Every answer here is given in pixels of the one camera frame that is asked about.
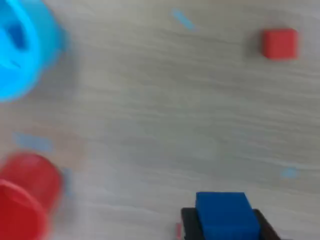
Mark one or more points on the red plastic cup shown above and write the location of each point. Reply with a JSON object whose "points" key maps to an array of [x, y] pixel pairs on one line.
{"points": [[27, 190]]}

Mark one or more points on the blue plastic cup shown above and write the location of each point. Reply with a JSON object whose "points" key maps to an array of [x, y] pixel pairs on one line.
{"points": [[45, 45]]}

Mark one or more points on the blue tape piece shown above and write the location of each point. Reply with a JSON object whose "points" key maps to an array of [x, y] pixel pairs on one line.
{"points": [[32, 141], [183, 20], [288, 173]]}

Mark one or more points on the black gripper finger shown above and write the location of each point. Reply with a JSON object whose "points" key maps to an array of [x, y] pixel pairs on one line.
{"points": [[268, 230], [191, 225]]}

